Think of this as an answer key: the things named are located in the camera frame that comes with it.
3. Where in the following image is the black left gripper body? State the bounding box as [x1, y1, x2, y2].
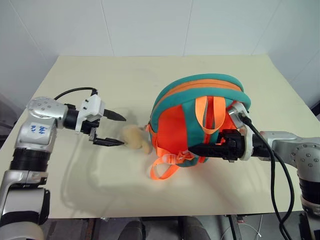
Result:
[81, 117, 101, 146]

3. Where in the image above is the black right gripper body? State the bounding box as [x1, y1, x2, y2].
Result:
[216, 128, 248, 163]

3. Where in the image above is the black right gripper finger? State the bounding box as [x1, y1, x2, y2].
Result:
[191, 143, 223, 151]
[188, 148, 224, 159]

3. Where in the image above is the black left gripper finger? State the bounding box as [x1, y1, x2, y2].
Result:
[103, 108, 127, 122]
[92, 136, 125, 148]

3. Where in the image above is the beige plush pendant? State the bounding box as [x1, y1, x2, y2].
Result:
[121, 124, 152, 155]

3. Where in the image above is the orange and teal backpack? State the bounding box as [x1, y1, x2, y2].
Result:
[145, 72, 252, 181]

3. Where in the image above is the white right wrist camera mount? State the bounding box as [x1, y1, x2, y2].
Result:
[227, 101, 254, 161]

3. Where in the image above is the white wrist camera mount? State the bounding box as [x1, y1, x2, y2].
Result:
[227, 101, 254, 161]
[74, 94, 105, 135]

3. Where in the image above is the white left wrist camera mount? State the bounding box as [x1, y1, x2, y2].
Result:
[74, 94, 105, 135]

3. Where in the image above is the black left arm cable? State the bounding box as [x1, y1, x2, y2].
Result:
[53, 86, 99, 101]

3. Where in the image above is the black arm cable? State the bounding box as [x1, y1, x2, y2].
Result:
[53, 86, 99, 101]
[238, 112, 295, 240]

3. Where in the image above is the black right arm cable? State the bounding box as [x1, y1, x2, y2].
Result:
[238, 112, 295, 240]

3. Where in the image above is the thin white floor cable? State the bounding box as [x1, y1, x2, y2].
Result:
[219, 219, 265, 240]

